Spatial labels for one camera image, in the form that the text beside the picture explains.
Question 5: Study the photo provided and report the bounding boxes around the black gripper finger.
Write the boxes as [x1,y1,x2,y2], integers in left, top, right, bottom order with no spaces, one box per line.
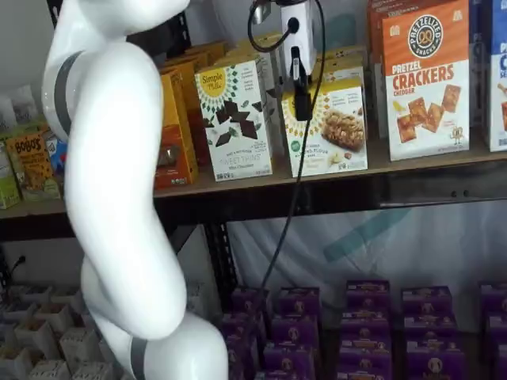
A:
[290,46,313,122]

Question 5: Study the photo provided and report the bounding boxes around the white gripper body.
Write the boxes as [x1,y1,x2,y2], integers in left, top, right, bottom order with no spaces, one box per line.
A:
[280,2,318,76]

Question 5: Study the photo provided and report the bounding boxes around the Simple Mills almond flour box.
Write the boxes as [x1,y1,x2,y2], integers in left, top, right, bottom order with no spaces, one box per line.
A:
[316,65,365,85]
[322,45,368,69]
[280,77,368,178]

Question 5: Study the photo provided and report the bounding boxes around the Simple Mills Sweet Thins box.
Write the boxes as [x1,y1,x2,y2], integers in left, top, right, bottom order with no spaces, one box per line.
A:
[221,49,286,158]
[194,59,274,182]
[237,31,287,80]

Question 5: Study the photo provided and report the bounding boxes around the long wooden shelf board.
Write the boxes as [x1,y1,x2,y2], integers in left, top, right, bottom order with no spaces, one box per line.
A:
[152,148,507,199]

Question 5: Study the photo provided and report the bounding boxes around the orange brownie box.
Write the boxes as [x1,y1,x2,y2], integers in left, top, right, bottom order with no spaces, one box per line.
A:
[170,55,212,168]
[185,41,229,69]
[153,69,200,190]

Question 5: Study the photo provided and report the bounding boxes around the black metal shelf rack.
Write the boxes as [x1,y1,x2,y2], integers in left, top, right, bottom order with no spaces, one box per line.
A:
[0,0,507,314]

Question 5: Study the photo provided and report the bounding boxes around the orange Pretzel Crackers cheddar box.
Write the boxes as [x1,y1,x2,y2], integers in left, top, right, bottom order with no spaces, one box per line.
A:
[382,0,471,162]

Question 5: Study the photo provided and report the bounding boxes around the blue white pretzel crackers box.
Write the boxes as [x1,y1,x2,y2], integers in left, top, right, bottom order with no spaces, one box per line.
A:
[487,0,507,154]
[469,0,492,128]

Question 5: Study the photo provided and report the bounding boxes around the purple snack box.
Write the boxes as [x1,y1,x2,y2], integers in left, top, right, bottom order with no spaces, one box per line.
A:
[406,339,467,380]
[276,287,321,317]
[337,348,394,380]
[271,315,320,345]
[231,287,271,316]
[341,311,392,337]
[402,314,456,341]
[263,342,317,374]
[485,314,507,345]
[401,287,452,317]
[255,370,314,380]
[226,335,261,367]
[346,279,391,314]
[339,335,393,353]
[220,312,266,337]
[480,283,507,316]

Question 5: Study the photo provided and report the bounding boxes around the blue Z Bar box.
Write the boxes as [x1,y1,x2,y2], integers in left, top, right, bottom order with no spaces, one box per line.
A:
[47,136,71,199]

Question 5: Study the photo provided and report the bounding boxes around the yellow Bobo's box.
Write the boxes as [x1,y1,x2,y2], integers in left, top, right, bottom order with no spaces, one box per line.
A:
[6,132,63,202]

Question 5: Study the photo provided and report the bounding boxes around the green snack box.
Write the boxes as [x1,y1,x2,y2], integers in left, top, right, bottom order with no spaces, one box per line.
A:
[0,125,44,140]
[0,138,21,210]

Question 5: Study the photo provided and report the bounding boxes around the short wooden shelf board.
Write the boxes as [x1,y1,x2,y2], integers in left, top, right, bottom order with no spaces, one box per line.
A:
[0,199,71,219]

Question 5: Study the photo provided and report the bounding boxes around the white tarp with teal print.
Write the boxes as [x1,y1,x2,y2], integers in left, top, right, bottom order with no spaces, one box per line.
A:
[185,0,507,329]

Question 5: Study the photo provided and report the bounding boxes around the white pouch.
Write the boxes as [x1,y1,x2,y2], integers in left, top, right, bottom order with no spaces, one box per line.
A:
[0,97,17,132]
[11,94,40,124]

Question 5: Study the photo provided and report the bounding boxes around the white open carton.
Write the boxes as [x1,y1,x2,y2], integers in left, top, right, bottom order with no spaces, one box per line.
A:
[73,362,116,380]
[34,302,74,332]
[0,346,35,380]
[29,360,72,380]
[24,318,60,359]
[59,328,102,373]
[0,302,27,324]
[19,285,55,306]
[51,287,85,314]

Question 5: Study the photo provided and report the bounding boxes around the black cable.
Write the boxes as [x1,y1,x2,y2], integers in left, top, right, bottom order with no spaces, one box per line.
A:
[227,0,326,357]

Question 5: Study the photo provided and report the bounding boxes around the black wall plug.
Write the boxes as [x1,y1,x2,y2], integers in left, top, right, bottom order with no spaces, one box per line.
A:
[10,255,27,278]

